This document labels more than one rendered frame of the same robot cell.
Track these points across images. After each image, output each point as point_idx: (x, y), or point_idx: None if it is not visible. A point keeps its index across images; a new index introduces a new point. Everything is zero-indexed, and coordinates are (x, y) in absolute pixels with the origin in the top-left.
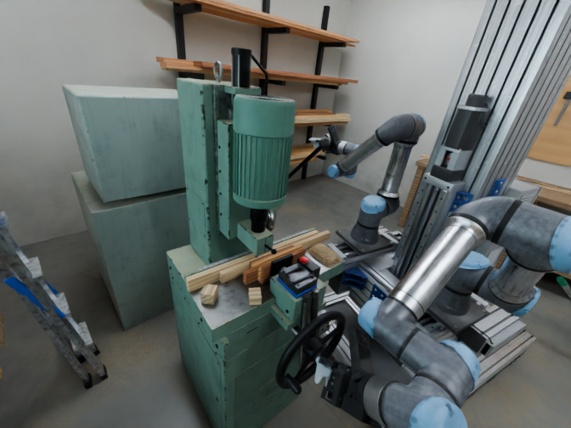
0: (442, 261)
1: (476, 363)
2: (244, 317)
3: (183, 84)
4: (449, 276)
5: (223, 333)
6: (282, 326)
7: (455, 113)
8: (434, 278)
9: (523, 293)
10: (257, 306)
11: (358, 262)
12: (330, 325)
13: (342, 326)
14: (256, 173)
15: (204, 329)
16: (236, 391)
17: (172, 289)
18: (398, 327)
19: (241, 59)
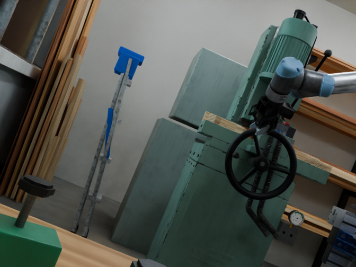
0: (353, 71)
1: (331, 77)
2: (227, 132)
3: (263, 33)
4: (354, 78)
5: (210, 131)
6: (248, 150)
7: None
8: (341, 73)
9: None
10: (238, 133)
11: None
12: (291, 222)
13: (292, 166)
14: (277, 55)
15: (199, 131)
16: (187, 211)
17: (179, 178)
18: None
19: (297, 14)
